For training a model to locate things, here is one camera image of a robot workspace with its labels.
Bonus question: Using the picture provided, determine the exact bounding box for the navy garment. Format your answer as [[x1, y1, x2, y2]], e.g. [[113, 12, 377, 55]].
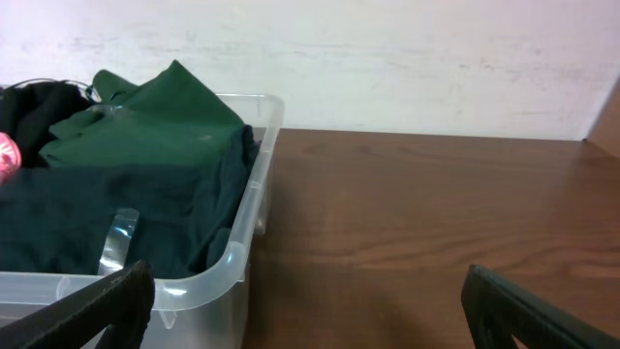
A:
[[1, 126, 259, 279]]

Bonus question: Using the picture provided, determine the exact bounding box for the pink garment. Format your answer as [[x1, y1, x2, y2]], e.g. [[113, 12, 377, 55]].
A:
[[0, 133, 22, 184]]

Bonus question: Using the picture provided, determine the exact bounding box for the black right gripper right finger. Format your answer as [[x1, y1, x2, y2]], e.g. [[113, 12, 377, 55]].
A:
[[461, 265, 619, 349]]

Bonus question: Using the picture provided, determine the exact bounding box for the black garment with tape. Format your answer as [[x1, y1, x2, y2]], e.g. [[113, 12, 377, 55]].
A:
[[1, 80, 95, 168]]

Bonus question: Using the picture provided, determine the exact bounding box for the dark green garment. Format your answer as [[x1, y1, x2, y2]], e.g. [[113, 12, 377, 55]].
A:
[[40, 60, 244, 167]]

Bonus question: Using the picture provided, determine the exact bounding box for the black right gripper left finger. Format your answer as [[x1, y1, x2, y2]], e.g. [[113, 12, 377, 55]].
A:
[[1, 261, 155, 349]]

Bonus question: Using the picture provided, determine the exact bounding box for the clear plastic storage bin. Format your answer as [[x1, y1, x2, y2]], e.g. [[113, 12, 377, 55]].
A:
[[1, 93, 285, 349]]

